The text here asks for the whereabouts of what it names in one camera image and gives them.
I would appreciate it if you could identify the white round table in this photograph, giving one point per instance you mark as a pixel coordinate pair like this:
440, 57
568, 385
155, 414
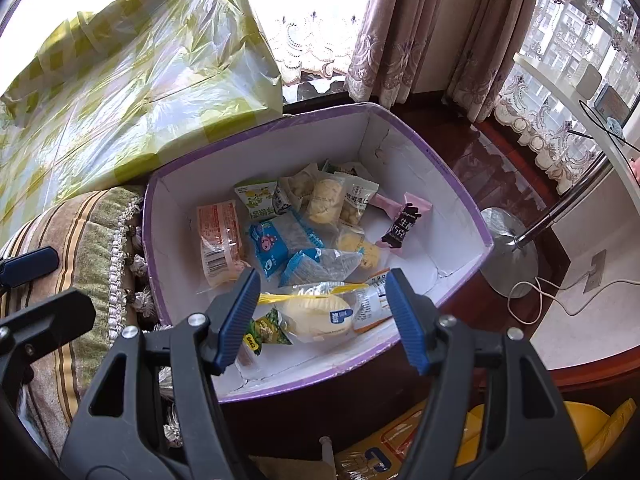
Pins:
617, 149

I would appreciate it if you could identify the mauve curtain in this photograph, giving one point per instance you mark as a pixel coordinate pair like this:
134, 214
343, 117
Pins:
462, 48

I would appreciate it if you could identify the green white snack packet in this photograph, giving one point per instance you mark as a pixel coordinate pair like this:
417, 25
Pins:
263, 200

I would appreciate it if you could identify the striped sofa cushion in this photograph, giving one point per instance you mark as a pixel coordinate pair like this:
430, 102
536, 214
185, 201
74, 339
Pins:
92, 235

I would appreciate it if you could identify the square cake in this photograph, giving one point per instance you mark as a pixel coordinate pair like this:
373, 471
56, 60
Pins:
353, 240

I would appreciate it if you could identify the pink black chocolate packet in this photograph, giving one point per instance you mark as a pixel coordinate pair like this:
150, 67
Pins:
404, 217

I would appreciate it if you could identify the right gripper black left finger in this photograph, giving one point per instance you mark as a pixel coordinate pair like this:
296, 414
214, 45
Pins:
152, 412

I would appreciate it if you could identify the green checkered plastic tablecloth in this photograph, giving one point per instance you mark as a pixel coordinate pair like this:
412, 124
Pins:
113, 95

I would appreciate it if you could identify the round cheese bun yellow wrapper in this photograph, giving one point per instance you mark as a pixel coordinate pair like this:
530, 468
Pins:
316, 312

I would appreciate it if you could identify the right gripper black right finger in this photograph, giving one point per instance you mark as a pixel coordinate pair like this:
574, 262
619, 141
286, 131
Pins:
493, 411

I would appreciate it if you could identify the blue cartoon snack packet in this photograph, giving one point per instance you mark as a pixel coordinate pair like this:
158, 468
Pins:
277, 239

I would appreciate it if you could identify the blue clear snack packet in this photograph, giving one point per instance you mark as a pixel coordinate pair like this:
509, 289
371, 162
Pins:
315, 265

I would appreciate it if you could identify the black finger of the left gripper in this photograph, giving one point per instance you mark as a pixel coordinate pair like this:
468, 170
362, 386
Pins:
19, 270
29, 335

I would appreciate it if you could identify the green nut snack packet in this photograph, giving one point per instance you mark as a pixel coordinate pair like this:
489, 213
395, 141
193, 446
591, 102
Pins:
267, 329

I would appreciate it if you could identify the clear packet of cookies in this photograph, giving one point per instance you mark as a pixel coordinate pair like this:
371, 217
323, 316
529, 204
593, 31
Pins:
330, 193

